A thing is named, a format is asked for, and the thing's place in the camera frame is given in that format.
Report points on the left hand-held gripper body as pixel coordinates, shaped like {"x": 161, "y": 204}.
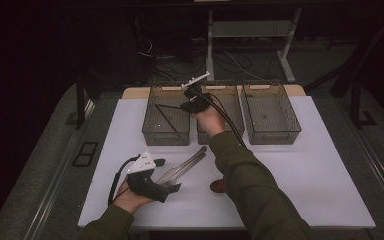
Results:
{"x": 145, "y": 188}

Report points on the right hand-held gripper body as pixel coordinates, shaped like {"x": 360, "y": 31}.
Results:
{"x": 203, "y": 103}

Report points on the grey transparent plastic basket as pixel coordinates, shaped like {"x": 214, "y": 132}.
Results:
{"x": 268, "y": 110}
{"x": 238, "y": 110}
{"x": 176, "y": 138}

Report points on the brown wooden spoon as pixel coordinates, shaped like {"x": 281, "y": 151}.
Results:
{"x": 217, "y": 186}

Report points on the person's left hand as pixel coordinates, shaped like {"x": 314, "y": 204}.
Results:
{"x": 130, "y": 200}

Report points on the person's right hand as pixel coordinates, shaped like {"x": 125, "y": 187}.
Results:
{"x": 211, "y": 121}

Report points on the silver metal table knife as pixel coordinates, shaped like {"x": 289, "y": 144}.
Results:
{"x": 193, "y": 156}

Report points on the light wooden board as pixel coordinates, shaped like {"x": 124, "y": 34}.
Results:
{"x": 133, "y": 92}

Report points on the dark metal stand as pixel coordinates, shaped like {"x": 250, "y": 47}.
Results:
{"x": 80, "y": 100}
{"x": 356, "y": 103}

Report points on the white metal desk frame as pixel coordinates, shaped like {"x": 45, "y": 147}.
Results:
{"x": 210, "y": 50}

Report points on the black floor socket frame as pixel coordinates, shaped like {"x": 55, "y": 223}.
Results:
{"x": 80, "y": 159}

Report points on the aluminium floor rail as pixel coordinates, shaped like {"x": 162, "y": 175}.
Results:
{"x": 58, "y": 180}
{"x": 376, "y": 170}

